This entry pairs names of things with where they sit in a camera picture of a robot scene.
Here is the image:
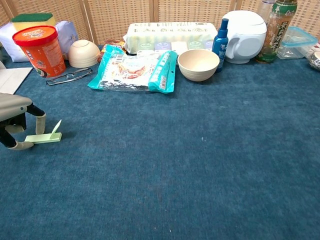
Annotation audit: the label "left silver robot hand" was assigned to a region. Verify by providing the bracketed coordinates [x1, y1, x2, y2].
[0, 92, 47, 151]

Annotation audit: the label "white paper sheet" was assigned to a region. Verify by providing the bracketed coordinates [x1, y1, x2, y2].
[0, 66, 34, 95]

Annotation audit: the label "black-rimmed eyeglasses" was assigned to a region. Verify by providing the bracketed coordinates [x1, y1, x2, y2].
[45, 67, 94, 87]

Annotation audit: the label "red instant noodle cup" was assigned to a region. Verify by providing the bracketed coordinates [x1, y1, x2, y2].
[12, 25, 67, 78]

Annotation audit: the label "green and yellow sponge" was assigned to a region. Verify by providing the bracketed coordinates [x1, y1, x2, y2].
[11, 12, 57, 32]

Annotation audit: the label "upturned beige bowl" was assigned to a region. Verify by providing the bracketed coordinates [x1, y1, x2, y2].
[67, 39, 101, 69]

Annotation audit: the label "white plastic tissue pack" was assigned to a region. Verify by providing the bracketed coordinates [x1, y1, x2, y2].
[0, 20, 80, 63]

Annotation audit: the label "brown cookie snack bag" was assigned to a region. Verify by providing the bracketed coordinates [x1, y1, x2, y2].
[96, 39, 126, 63]

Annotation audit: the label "teal clear food package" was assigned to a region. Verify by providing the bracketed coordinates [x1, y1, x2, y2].
[87, 44, 178, 95]

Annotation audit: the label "wicker folding screen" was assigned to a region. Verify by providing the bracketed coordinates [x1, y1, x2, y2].
[0, 0, 320, 46]

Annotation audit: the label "small green tissue pack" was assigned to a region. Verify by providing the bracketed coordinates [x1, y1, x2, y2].
[136, 41, 156, 52]
[187, 40, 207, 51]

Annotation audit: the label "blue carpet table cover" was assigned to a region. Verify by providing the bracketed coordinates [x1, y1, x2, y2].
[0, 44, 320, 240]

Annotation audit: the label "beige open bowl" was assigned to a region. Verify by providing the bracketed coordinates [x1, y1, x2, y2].
[177, 48, 221, 82]

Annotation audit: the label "blue spray bottle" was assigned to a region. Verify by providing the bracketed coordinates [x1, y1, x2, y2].
[211, 18, 230, 73]

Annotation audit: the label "clear water bottle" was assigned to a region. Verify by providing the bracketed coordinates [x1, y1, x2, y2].
[256, 0, 276, 26]

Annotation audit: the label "green-capped seasoning bottle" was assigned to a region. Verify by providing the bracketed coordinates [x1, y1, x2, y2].
[255, 0, 298, 64]

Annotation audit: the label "clear container with blue lid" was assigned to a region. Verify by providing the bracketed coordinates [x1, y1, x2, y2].
[276, 26, 319, 60]

